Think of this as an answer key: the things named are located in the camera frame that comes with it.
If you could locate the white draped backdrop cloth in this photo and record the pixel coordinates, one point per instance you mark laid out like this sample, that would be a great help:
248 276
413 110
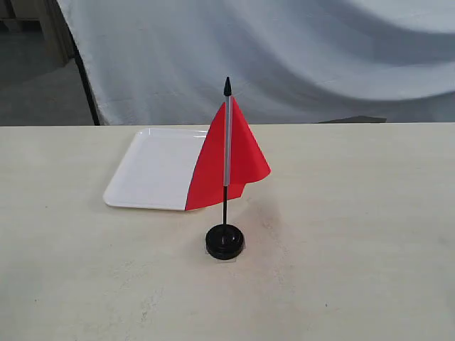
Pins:
166 62

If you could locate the black backdrop stand pole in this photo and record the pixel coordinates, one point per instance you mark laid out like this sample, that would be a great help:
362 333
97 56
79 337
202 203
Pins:
85 84

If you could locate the red flag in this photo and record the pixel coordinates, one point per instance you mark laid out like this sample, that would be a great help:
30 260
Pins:
229 159

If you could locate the white square plastic tray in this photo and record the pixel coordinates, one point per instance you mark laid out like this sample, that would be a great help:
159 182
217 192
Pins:
156 170

